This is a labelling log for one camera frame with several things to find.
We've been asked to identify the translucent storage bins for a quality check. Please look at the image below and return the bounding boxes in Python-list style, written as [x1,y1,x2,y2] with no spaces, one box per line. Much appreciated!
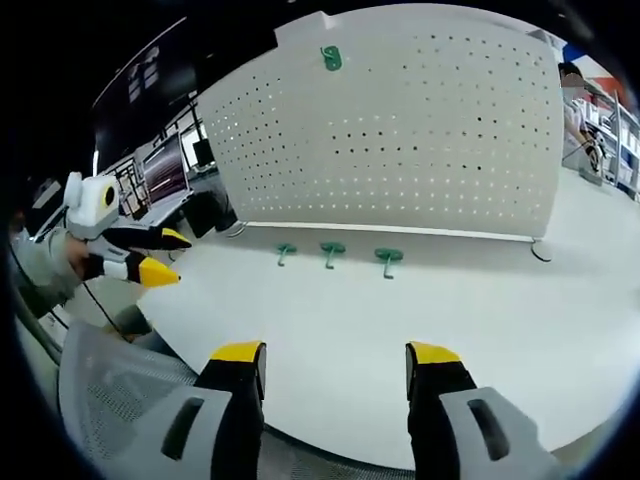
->
[526,28,567,52]

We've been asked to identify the black metal rack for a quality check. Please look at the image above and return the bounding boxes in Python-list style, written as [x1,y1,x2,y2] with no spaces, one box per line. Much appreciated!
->
[112,159,149,217]

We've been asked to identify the grey mesh office chair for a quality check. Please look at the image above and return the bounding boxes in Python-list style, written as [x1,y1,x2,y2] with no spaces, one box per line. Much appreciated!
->
[57,319,416,480]

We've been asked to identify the black box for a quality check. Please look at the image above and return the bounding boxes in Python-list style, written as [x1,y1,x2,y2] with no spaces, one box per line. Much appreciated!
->
[185,202,221,240]

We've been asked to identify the green hook assembly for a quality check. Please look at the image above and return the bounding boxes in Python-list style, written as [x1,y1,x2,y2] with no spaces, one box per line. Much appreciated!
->
[274,242,298,269]
[319,44,345,72]
[319,241,347,272]
[374,247,405,281]

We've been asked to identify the large dark wall display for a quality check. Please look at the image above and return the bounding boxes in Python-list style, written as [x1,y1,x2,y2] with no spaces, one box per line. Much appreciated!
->
[93,16,202,157]

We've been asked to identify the person's left hand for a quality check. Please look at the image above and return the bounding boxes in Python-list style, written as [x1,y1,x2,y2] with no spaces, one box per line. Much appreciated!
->
[63,239,105,278]

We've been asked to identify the black cable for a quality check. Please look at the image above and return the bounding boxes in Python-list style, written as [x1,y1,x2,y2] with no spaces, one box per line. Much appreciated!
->
[79,279,136,344]

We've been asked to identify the clear plastic box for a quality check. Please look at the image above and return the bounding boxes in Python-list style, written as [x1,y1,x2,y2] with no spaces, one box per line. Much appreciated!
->
[561,148,605,187]

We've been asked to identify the white pegboard mounting plate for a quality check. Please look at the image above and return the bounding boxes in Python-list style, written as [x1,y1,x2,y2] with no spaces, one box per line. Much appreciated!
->
[198,9,564,264]

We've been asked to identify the red blue wall banner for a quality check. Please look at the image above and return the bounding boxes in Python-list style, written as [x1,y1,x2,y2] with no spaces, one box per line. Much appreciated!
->
[562,43,622,87]

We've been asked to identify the black monitor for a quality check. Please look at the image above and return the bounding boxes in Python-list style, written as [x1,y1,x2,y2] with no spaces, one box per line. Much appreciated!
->
[193,139,217,170]

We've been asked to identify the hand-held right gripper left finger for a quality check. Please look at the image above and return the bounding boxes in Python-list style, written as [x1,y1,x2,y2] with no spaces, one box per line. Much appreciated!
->
[99,340,269,480]

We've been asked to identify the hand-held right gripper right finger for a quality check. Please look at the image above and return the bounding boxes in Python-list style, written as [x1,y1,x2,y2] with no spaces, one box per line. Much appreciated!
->
[404,341,576,480]

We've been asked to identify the person's leg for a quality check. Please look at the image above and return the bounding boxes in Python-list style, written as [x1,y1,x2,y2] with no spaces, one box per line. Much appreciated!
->
[213,187,247,239]
[112,304,174,359]

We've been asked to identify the open silver laptop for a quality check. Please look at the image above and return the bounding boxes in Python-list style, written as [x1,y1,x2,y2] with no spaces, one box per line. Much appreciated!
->
[139,133,196,224]

